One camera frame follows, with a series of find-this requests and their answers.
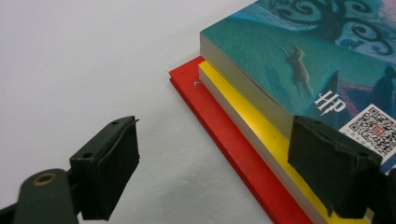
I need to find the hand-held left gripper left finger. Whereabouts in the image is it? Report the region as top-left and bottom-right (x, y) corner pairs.
(68, 115), (140, 222)

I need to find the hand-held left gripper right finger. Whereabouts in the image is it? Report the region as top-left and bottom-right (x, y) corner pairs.
(287, 115), (383, 218)

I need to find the yellow book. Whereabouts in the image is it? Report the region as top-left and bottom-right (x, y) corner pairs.
(197, 60), (375, 224)

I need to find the red picture book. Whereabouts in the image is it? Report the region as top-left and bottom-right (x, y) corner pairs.
(168, 55), (316, 224)

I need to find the teal illustrated book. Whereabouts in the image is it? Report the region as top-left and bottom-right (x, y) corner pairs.
(199, 0), (396, 175)

